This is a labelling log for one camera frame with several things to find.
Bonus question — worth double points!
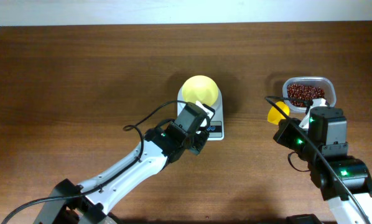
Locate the clear plastic container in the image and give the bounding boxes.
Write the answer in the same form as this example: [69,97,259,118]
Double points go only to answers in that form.
[282,77,337,113]

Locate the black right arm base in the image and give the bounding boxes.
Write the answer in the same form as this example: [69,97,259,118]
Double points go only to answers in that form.
[286,214,322,224]

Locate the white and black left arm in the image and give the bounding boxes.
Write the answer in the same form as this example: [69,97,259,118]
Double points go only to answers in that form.
[35,119,210,223]

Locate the yellow plastic bowl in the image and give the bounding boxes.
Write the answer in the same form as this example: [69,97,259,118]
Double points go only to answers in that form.
[181,75,219,106]

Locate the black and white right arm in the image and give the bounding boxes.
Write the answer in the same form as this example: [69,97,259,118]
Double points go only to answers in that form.
[274,106,372,223]

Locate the red beans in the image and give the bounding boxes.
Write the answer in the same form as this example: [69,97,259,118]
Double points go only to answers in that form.
[287,84,325,107]

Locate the yellow plastic measuring scoop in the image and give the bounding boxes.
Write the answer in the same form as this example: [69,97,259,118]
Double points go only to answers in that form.
[267,101,290,125]

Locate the white digital kitchen scale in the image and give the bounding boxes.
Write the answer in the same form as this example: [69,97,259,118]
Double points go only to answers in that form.
[177,85,225,141]

